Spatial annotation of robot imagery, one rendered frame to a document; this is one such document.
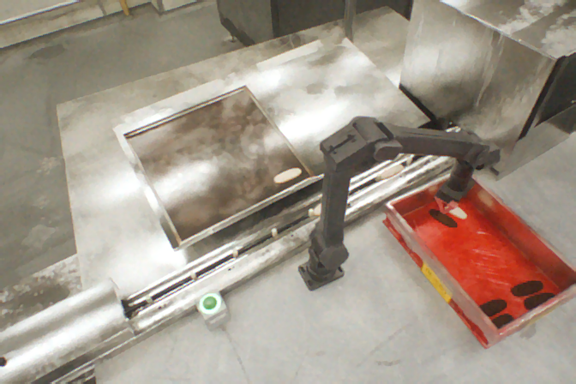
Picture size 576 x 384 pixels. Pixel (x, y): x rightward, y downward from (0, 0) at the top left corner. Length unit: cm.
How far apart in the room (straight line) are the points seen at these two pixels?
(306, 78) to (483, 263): 94
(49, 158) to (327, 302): 250
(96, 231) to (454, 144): 116
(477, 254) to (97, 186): 133
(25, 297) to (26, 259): 127
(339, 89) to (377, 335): 95
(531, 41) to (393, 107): 54
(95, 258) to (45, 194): 163
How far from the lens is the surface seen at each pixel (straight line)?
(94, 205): 162
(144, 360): 126
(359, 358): 118
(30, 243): 284
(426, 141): 100
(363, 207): 137
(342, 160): 85
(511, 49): 138
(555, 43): 139
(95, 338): 122
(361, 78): 175
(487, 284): 135
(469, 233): 143
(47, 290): 150
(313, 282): 124
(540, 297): 137
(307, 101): 163
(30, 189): 316
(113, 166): 173
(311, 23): 315
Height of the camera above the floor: 194
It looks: 49 degrees down
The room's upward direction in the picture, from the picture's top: 5 degrees counter-clockwise
